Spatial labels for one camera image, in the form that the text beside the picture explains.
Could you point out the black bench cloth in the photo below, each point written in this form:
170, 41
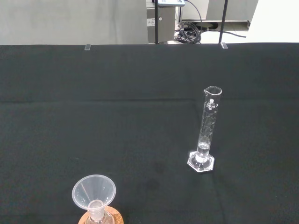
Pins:
93, 130

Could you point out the grey metal cabinet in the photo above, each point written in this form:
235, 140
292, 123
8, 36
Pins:
166, 28

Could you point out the clear cloth clip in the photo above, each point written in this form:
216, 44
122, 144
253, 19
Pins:
224, 45
87, 47

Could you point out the black tripod pole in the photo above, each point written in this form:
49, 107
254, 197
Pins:
157, 21
223, 21

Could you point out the clear plastic funnel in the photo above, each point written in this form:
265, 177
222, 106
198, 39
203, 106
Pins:
81, 191

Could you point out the round-bottom glass flask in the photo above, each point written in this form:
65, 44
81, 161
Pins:
102, 219

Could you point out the pale board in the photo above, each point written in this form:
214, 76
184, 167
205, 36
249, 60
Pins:
273, 21

